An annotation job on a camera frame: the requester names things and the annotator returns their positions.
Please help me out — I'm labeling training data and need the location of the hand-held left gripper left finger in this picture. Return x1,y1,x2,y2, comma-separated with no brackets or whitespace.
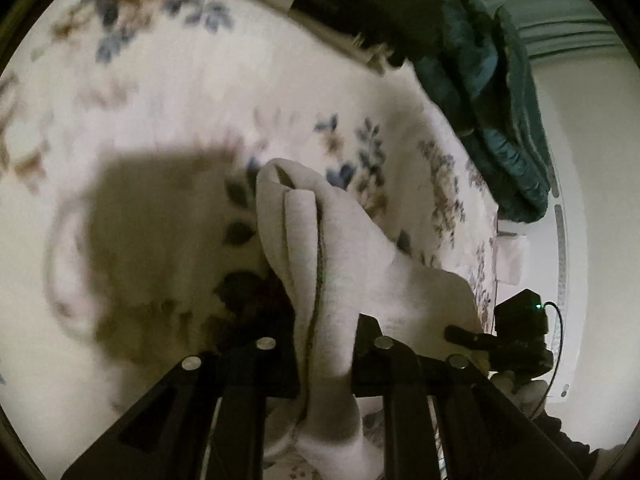
62,319,302,480

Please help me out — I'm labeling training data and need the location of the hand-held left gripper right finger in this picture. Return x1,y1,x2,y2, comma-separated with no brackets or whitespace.
350,313,587,480

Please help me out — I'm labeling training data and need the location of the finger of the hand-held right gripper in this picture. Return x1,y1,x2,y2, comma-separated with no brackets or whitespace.
444,324,499,357

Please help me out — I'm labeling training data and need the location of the small white knit garment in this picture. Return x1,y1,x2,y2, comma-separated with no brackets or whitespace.
255,157,483,479

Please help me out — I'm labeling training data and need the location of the person's right forearm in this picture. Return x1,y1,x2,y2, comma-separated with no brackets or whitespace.
532,412,601,478

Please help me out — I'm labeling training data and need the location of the person's right hand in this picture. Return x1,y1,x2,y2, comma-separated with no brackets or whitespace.
492,372,551,413

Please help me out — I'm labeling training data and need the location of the small white folded cloth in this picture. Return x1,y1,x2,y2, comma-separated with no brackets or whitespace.
495,232,531,286

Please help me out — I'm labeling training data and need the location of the teal quilted blanket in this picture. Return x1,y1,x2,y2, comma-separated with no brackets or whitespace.
414,0,557,224

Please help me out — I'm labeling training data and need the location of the floral bed sheet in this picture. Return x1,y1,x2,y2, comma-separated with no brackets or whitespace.
0,0,502,480

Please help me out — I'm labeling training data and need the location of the grey-green curtain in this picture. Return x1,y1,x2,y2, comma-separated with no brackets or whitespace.
440,0,626,61

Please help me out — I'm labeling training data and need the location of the dark cloth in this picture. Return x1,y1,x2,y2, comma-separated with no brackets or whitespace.
189,0,463,70

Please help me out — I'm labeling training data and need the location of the thin black cable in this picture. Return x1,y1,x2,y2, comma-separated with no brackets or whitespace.
530,301,567,418

